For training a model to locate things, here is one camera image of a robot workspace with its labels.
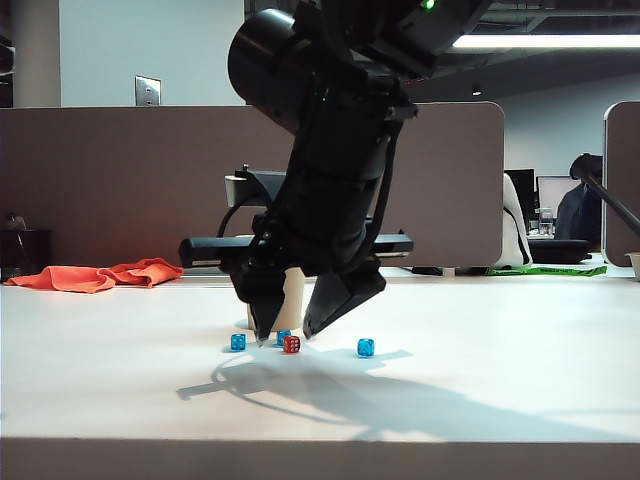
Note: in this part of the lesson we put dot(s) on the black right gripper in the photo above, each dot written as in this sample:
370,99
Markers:
325,220

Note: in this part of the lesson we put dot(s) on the red die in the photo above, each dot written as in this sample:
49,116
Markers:
291,345

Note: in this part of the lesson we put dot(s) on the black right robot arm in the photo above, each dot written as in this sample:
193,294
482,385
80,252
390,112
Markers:
325,100

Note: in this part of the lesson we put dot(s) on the brown paper cup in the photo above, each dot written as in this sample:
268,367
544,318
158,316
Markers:
294,300

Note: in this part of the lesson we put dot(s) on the blue translucent die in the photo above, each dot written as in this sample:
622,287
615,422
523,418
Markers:
282,336
238,343
366,348

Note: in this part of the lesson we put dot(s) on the brown foreground board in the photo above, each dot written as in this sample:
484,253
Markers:
320,460

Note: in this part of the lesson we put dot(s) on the white chair back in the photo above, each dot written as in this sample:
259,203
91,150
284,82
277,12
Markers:
512,240

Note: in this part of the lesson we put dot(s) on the orange cloth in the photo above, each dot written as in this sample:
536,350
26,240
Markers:
75,280

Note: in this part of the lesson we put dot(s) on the brown desk partition panel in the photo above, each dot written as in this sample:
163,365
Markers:
100,175
625,150

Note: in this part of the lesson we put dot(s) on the black computer monitor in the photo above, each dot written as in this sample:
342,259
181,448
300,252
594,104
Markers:
522,190

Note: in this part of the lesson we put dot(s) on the green tape strip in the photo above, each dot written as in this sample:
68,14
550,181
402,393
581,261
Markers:
550,270

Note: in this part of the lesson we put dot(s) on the black flat case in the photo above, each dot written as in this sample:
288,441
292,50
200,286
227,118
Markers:
557,250

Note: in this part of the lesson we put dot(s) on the monitor with white screen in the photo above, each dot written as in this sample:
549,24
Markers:
552,192

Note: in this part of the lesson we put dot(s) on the seated person in dark jacket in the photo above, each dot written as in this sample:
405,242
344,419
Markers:
575,215

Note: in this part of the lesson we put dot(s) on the black diagonal pole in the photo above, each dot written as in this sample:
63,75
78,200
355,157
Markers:
616,203

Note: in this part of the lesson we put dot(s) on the beige paper bowl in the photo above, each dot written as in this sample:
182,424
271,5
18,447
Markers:
634,265

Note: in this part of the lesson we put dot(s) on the long ceiling light strip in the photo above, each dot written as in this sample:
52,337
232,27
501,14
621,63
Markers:
550,41

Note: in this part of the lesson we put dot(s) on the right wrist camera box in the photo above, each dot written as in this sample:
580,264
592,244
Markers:
250,187

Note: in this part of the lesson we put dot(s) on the white partition bracket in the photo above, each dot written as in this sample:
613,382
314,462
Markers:
448,272

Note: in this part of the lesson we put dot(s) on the metal wall switch plate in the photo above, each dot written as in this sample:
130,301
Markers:
147,91

